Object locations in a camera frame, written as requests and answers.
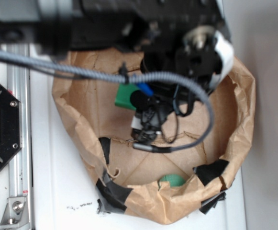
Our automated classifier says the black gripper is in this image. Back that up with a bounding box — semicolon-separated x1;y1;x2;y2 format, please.
136;25;222;96

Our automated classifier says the green rectangular block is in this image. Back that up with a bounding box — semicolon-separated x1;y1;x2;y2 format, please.
114;84;139;110

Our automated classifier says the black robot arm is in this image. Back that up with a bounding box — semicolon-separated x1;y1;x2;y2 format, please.
0;0;234;109

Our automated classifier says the green ball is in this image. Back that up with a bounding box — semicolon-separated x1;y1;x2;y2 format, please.
158;174;186;187

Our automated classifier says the brown paper bag bin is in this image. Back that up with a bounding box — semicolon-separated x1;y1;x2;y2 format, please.
52;59;256;224

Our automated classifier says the grey braided cable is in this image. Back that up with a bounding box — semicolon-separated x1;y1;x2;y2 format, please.
0;46;214;154

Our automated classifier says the aluminium extrusion rail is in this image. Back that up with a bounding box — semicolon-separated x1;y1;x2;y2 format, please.
0;44;33;230

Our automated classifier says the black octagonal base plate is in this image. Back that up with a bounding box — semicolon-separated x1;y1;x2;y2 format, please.
0;73;23;183

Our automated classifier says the metal corner bracket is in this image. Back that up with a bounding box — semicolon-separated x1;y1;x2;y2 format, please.
0;196;31;230

